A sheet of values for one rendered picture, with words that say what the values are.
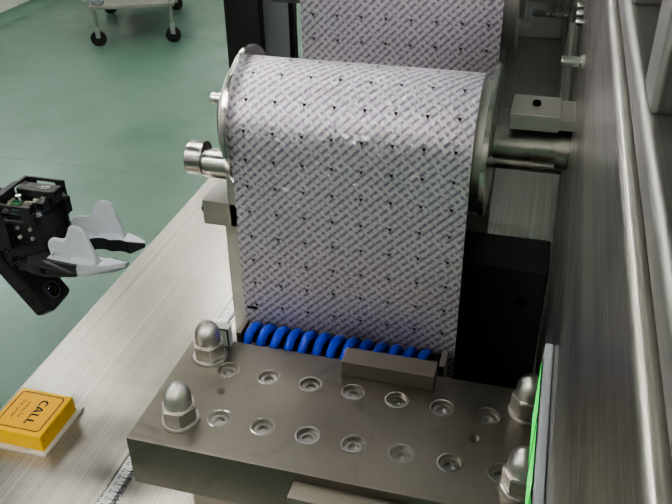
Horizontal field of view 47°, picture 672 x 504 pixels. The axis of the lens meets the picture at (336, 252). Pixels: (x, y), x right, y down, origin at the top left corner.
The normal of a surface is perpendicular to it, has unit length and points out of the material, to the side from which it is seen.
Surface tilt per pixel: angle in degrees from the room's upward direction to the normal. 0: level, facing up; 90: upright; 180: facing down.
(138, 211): 0
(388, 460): 0
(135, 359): 0
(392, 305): 90
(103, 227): 86
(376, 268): 90
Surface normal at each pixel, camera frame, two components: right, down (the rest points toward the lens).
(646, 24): -0.01, -0.85
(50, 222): 0.96, 0.13
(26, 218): -0.26, 0.52
